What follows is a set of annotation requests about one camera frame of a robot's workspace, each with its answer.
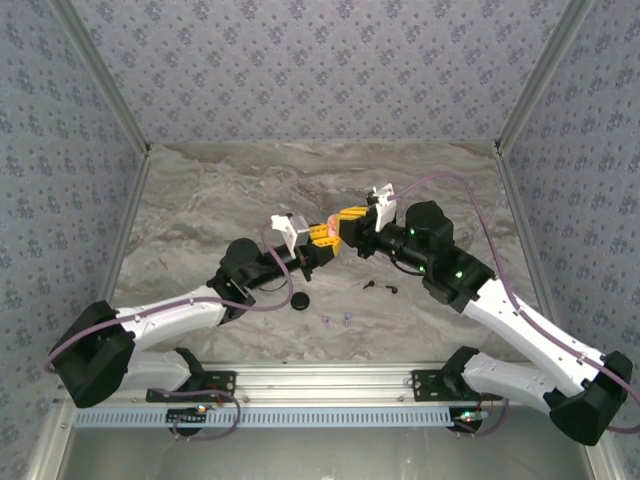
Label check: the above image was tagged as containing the white slotted cable duct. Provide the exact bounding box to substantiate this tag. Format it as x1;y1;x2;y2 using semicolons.
74;401;459;429

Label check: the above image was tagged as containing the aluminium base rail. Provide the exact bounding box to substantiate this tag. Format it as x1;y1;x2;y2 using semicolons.
197;360;454;407

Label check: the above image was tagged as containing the aluminium frame post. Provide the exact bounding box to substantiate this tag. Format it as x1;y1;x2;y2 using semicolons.
493;0;597;158
49;0;152;158

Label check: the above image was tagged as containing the black controller board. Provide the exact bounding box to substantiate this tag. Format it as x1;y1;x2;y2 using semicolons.
451;408;489;433
165;406;209;436

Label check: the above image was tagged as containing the aluminium table side bar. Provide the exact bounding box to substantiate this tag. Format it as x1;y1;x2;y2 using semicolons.
82;149;154;356

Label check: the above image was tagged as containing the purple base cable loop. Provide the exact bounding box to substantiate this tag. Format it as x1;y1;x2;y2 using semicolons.
149;388;243;444
452;392;510;440

